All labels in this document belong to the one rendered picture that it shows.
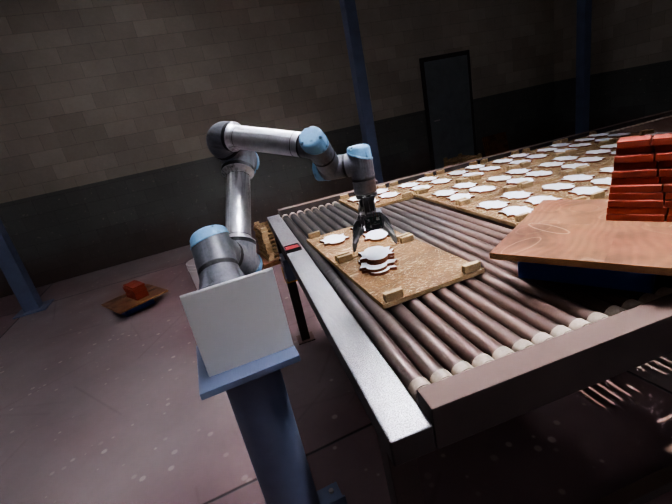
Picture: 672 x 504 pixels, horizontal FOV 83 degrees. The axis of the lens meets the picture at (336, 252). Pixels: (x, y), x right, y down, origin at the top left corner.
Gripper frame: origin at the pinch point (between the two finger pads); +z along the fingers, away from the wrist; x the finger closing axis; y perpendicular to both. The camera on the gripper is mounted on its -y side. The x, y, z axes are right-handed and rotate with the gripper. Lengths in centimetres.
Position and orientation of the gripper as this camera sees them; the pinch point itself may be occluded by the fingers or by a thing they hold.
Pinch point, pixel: (375, 247)
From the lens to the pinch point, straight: 133.8
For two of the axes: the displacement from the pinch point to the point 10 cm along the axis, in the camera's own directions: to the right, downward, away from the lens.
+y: 0.5, 3.2, -9.4
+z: 1.9, 9.2, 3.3
